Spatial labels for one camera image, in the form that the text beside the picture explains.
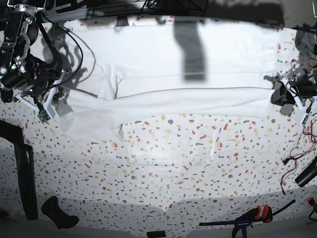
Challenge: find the dark phone at table top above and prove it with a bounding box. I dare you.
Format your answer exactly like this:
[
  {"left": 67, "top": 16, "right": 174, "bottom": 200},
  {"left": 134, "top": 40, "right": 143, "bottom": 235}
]
[{"left": 116, "top": 16, "right": 129, "bottom": 27}]

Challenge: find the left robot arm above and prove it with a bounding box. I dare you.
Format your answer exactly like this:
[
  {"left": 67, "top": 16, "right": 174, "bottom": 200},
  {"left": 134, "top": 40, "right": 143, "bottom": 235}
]
[{"left": 270, "top": 25, "right": 317, "bottom": 125}]

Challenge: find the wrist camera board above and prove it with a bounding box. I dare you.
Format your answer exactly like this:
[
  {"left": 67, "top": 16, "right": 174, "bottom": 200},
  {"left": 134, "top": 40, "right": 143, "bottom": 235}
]
[
  {"left": 37, "top": 110, "right": 51, "bottom": 123},
  {"left": 301, "top": 113, "right": 311, "bottom": 126}
]

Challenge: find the black L-shaped bracket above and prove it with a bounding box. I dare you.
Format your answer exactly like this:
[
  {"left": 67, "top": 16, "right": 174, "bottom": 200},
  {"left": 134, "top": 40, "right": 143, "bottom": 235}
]
[{"left": 0, "top": 121, "right": 38, "bottom": 220}]

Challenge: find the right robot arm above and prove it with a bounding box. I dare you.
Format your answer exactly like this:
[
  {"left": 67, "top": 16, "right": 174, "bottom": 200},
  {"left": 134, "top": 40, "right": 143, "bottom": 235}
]
[{"left": 0, "top": 0, "right": 71, "bottom": 122}]

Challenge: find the aluminium rail at top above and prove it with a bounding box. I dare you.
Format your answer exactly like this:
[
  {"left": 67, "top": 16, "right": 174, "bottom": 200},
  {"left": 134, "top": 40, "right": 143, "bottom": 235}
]
[{"left": 43, "top": 7, "right": 112, "bottom": 22}]

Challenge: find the red black wire bundle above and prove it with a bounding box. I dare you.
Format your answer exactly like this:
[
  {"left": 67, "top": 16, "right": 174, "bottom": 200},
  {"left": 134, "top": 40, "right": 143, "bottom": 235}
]
[{"left": 279, "top": 110, "right": 317, "bottom": 195}]

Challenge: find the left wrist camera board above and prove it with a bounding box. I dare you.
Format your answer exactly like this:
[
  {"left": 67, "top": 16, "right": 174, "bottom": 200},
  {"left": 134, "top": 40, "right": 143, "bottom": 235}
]
[{"left": 301, "top": 113, "right": 311, "bottom": 126}]

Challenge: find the black orange bar clamp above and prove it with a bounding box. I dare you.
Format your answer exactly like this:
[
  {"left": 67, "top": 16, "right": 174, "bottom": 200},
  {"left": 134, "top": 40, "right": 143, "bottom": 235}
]
[{"left": 199, "top": 199, "right": 296, "bottom": 238}]

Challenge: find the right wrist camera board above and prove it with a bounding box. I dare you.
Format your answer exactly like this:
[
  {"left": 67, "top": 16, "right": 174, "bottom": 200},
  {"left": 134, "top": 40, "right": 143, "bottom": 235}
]
[{"left": 37, "top": 110, "right": 51, "bottom": 123}]

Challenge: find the small black rectangular device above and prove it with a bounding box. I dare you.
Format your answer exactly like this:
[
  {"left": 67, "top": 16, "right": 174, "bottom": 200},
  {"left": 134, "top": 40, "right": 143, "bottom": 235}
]
[{"left": 147, "top": 231, "right": 166, "bottom": 238}]

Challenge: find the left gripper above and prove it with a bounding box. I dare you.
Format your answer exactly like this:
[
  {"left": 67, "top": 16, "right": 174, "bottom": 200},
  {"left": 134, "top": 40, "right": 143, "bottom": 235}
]
[{"left": 270, "top": 74, "right": 314, "bottom": 120}]

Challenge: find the white T-shirt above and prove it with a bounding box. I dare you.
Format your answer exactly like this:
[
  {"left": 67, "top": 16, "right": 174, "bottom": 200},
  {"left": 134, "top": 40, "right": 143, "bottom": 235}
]
[{"left": 51, "top": 20, "right": 278, "bottom": 142}]

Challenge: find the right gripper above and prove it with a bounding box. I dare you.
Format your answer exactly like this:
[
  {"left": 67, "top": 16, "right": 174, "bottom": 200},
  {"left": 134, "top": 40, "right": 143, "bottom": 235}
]
[{"left": 14, "top": 69, "right": 71, "bottom": 118}]

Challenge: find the black TV remote control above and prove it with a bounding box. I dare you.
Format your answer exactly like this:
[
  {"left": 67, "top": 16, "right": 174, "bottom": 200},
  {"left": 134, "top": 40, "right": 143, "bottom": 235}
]
[{"left": 0, "top": 89, "right": 13, "bottom": 103}]

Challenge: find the black cylinder tube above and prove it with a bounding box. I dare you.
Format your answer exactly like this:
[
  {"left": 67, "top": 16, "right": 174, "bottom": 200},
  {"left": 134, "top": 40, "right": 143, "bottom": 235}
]
[{"left": 295, "top": 157, "right": 317, "bottom": 187}]

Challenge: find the terrazzo pattern table cloth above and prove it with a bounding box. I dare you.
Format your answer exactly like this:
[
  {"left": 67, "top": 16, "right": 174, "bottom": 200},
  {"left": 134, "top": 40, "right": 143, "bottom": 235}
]
[{"left": 0, "top": 14, "right": 317, "bottom": 236}]

